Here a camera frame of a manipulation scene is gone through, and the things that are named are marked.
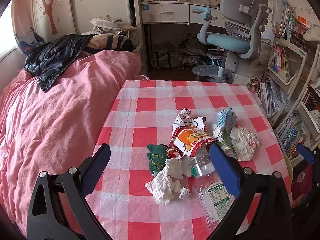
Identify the clear plastic water bottle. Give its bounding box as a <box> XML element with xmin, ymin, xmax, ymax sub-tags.
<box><xmin>189</xmin><ymin>147</ymin><xmax>234</xmax><ymax>232</ymax></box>

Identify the cartoon whale cushion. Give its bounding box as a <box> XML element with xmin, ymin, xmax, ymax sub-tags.
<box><xmin>15</xmin><ymin>27</ymin><xmax>45</xmax><ymax>56</ymax></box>

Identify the green fabric pouch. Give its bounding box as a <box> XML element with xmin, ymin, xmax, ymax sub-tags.
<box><xmin>147</xmin><ymin>144</ymin><xmax>168</xmax><ymax>177</ymax></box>

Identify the grey blue desk chair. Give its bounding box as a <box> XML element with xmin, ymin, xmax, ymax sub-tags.
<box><xmin>191</xmin><ymin>0</ymin><xmax>272</xmax><ymax>83</ymax></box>

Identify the red white snack bag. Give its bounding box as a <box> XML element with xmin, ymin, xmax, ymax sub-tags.
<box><xmin>167</xmin><ymin>108</ymin><xmax>215</xmax><ymax>159</ymax></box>

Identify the clear storage bag under desk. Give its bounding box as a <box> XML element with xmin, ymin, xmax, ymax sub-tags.
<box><xmin>151</xmin><ymin>42</ymin><xmax>180</xmax><ymax>69</ymax></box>

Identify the white rolling book cart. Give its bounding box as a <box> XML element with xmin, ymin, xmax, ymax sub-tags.
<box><xmin>246</xmin><ymin>0</ymin><xmax>319</xmax><ymax>165</ymax></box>

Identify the white plastic wrapper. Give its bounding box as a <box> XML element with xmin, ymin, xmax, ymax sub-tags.
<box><xmin>229</xmin><ymin>127</ymin><xmax>260</xmax><ymax>161</ymax></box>

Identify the beige black striped pillow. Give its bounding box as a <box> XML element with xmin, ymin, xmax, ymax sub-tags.
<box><xmin>84</xmin><ymin>34</ymin><xmax>134</xmax><ymax>54</ymax></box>

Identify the white tissue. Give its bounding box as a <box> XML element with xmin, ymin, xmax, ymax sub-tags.
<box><xmin>145</xmin><ymin>158</ymin><xmax>190</xmax><ymax>205</ymax></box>

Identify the white wardrobe with tree decal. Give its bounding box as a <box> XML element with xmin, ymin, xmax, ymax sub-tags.
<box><xmin>11</xmin><ymin>0</ymin><xmax>131</xmax><ymax>42</ymax></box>

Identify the red white checkered tablecloth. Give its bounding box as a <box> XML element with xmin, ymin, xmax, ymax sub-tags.
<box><xmin>60</xmin><ymin>80</ymin><xmax>293</xmax><ymax>240</ymax></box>

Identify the black puffer jacket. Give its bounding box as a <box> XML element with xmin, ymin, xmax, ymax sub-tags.
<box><xmin>24</xmin><ymin>34</ymin><xmax>94</xmax><ymax>92</ymax></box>

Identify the blue white milk carton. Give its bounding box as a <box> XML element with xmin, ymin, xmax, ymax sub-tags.
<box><xmin>216</xmin><ymin>107</ymin><xmax>236</xmax><ymax>158</ymax></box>

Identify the beige canvas tote bag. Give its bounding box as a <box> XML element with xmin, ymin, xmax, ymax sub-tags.
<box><xmin>82</xmin><ymin>15</ymin><xmax>136</xmax><ymax>37</ymax></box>

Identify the white desk with drawers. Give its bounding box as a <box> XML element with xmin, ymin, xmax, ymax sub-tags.
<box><xmin>133</xmin><ymin>0</ymin><xmax>226</xmax><ymax>75</ymax></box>

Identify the pink bed duvet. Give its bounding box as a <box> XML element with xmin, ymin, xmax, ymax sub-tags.
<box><xmin>1</xmin><ymin>50</ymin><xmax>142</xmax><ymax>235</ymax></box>

